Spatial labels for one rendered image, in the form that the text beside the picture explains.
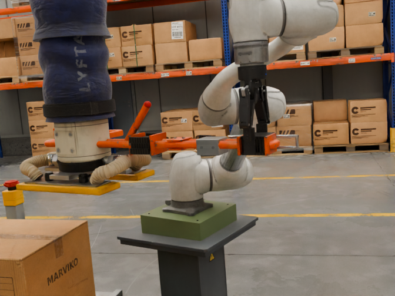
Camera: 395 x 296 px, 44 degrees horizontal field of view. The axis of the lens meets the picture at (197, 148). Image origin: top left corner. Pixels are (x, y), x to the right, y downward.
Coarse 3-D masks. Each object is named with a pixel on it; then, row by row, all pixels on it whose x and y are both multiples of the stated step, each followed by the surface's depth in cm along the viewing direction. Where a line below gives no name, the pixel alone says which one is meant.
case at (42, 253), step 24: (0, 240) 170; (24, 240) 168; (48, 240) 166; (72, 240) 177; (0, 264) 152; (24, 264) 150; (48, 264) 162; (72, 264) 176; (0, 288) 153; (24, 288) 151; (48, 288) 162; (72, 288) 176
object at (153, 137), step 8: (128, 136) 146; (136, 136) 148; (144, 136) 151; (152, 136) 142; (160, 136) 146; (136, 144) 145; (144, 144) 143; (152, 144) 142; (136, 152) 144; (144, 152) 143; (152, 152) 142; (160, 152) 146
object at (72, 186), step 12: (36, 180) 157; (48, 180) 155; (60, 180) 155; (72, 180) 153; (84, 180) 148; (60, 192) 148; (72, 192) 146; (84, 192) 143; (96, 192) 141; (108, 192) 145
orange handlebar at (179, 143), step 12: (120, 132) 182; (48, 144) 163; (96, 144) 153; (108, 144) 151; (120, 144) 149; (156, 144) 143; (168, 144) 141; (180, 144) 139; (192, 144) 137; (228, 144) 132; (276, 144) 127
